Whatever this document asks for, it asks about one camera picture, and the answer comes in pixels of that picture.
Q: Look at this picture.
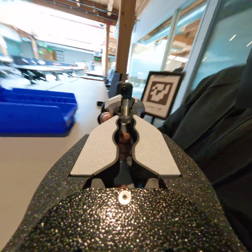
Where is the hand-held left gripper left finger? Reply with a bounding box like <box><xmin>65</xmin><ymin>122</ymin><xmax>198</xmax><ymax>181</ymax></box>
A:
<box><xmin>70</xmin><ymin>115</ymin><xmax>122</xmax><ymax>182</ymax></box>

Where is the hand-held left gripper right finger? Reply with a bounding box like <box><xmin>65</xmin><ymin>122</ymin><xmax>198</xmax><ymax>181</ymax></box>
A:
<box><xmin>131</xmin><ymin>115</ymin><xmax>181</xmax><ymax>182</ymax></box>

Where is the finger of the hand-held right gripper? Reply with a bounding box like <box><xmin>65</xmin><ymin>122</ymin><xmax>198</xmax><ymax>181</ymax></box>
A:
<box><xmin>103</xmin><ymin>94</ymin><xmax>124</xmax><ymax>116</ymax></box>
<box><xmin>132</xmin><ymin>97</ymin><xmax>146</xmax><ymax>117</ymax></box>

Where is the metal bolt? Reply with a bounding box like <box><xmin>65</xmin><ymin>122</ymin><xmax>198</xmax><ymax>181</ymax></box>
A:
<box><xmin>121</xmin><ymin>99</ymin><xmax>132</xmax><ymax>134</ymax></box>

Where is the person's right hand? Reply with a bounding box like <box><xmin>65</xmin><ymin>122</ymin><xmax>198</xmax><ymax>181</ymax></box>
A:
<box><xmin>98</xmin><ymin>112</ymin><xmax>133</xmax><ymax>160</ymax></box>

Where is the framed black white poster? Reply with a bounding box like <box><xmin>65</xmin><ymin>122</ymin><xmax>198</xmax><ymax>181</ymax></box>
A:
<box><xmin>140</xmin><ymin>71</ymin><xmax>186</xmax><ymax>120</ymax></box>

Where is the person's black jacket torso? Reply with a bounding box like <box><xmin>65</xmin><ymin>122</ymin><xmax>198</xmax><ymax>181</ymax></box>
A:
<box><xmin>159</xmin><ymin>49</ymin><xmax>252</xmax><ymax>246</ymax></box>

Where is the large blue plastic bin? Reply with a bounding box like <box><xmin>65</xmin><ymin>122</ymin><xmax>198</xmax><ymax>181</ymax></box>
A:
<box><xmin>0</xmin><ymin>87</ymin><xmax>78</xmax><ymax>137</ymax></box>

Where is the wooden support post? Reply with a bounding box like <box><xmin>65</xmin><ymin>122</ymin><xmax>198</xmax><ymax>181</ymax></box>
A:
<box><xmin>115</xmin><ymin>0</ymin><xmax>136</xmax><ymax>84</ymax></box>

